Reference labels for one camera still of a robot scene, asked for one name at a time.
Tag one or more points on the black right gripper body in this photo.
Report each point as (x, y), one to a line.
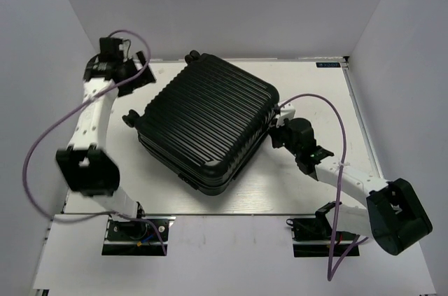
(281, 138)

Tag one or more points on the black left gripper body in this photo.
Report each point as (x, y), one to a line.
(146, 78)

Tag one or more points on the black suitcase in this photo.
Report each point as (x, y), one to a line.
(207, 122)

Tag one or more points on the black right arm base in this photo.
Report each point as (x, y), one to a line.
(311, 238)

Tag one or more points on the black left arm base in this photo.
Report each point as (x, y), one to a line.
(125, 238)

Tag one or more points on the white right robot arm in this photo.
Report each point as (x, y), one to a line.
(390, 211)

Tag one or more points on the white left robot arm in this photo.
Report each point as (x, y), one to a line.
(85, 165)

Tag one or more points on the black suitcase wheel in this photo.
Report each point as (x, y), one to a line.
(192, 56)
(131, 118)

